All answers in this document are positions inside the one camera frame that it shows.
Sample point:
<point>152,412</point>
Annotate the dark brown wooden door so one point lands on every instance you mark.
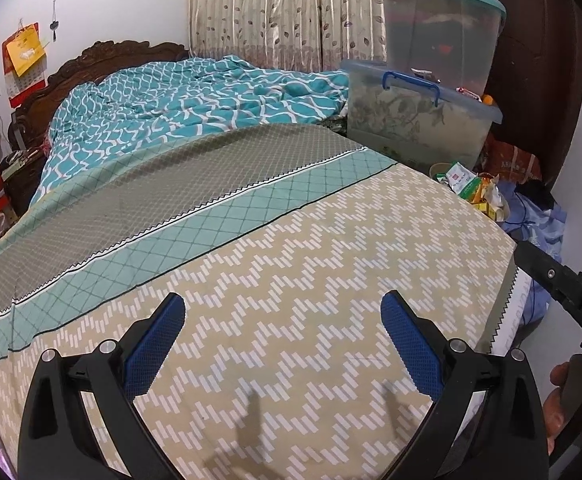
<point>536,60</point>

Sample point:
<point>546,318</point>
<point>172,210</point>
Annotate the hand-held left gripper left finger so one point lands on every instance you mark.
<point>153,345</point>

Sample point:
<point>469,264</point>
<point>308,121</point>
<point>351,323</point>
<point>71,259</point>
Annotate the white mattress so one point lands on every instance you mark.
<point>516,305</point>

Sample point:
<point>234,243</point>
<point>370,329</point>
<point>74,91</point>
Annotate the person's right hand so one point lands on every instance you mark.
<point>553,412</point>

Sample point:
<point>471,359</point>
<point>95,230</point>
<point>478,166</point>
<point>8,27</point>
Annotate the black cloth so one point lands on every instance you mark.
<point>536,192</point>

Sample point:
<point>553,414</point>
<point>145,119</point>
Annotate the round waste bin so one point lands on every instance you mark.
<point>441,167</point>

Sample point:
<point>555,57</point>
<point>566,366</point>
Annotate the hanging keys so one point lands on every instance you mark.
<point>54,25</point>

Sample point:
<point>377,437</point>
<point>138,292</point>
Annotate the teal patterned quilt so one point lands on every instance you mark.
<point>171,105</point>

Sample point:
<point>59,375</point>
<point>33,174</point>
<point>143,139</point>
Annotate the dark wooden nightstand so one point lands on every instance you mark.
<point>21,185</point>

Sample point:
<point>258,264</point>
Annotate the clear storage bin teal lid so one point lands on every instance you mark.
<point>436,35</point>

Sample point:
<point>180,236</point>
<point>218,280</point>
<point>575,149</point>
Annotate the patterned bed sheet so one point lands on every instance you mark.
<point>271,260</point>

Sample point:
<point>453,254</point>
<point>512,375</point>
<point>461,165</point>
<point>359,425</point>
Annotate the red and yellow wall calendar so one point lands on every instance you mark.
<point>23,52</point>

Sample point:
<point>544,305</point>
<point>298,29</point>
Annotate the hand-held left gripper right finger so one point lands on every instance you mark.
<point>413,350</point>

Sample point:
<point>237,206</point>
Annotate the blue cloth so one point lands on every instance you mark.
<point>541,225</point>

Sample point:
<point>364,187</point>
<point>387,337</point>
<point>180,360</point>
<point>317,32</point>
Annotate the carved wooden headboard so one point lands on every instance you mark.
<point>111,55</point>

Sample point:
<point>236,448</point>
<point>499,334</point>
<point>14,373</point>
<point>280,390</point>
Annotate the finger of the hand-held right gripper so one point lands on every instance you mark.
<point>550,275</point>

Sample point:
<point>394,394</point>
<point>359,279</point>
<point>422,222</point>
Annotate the beige leaf print curtain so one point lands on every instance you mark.
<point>271,10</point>

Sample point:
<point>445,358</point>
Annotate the orange plastic bag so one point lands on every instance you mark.
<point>513,160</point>

